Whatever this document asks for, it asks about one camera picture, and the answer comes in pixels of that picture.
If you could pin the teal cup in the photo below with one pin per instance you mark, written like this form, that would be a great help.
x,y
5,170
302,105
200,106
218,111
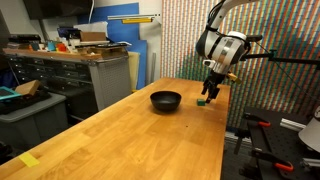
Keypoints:
x,y
51,45

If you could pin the beige board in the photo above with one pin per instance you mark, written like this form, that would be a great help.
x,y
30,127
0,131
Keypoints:
x,y
134,70

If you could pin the grey storage bin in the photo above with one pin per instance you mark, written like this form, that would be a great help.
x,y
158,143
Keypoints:
x,y
36,123

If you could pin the small cardboard box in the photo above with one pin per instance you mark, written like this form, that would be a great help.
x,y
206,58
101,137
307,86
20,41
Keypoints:
x,y
28,87

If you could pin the white lamp shade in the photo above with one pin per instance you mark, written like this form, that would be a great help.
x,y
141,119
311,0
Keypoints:
x,y
311,133

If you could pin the black camera mount rod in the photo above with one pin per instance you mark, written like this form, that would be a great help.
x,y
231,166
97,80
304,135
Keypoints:
x,y
293,60

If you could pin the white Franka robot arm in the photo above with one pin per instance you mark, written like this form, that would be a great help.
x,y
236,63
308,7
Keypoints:
x,y
230,46

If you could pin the black wall screen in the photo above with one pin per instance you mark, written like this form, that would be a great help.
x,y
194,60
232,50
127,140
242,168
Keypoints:
x,y
56,8

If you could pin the grey pegboard tool cabinet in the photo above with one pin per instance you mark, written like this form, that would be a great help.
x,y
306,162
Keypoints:
x,y
110,80

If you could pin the yellow spirit level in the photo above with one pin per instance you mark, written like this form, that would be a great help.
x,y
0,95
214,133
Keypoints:
x,y
136,20

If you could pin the black flat device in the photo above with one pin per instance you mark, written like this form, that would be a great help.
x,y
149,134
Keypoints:
x,y
25,38

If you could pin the red container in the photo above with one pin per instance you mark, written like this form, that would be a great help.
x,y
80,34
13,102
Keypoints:
x,y
61,47

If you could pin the teal flat box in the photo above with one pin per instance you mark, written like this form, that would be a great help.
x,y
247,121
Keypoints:
x,y
8,93

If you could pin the brown cardboard box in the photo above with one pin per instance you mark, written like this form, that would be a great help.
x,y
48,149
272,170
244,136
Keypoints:
x,y
93,36

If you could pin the aluminium extrusion rail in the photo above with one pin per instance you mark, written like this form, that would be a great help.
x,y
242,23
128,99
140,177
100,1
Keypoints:
x,y
291,124

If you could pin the green cube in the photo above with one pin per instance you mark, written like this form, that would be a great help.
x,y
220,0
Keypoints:
x,y
200,102

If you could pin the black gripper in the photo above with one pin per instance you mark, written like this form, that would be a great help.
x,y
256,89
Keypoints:
x,y
216,80

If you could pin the white paper box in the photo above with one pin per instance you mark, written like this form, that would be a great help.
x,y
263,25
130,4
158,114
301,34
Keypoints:
x,y
90,27

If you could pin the short aluminium bracket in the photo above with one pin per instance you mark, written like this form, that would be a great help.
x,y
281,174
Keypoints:
x,y
311,162

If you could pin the black bag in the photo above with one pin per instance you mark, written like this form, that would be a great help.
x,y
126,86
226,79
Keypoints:
x,y
23,101

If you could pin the black bowl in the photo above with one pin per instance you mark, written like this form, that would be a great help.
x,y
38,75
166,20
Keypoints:
x,y
165,100

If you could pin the black breadboard table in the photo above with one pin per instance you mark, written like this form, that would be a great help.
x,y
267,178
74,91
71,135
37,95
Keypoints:
x,y
276,140

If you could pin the white metal rail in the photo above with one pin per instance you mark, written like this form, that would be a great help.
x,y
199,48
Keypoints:
x,y
133,15

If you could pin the blue foam board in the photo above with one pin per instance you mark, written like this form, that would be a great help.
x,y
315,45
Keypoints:
x,y
126,33

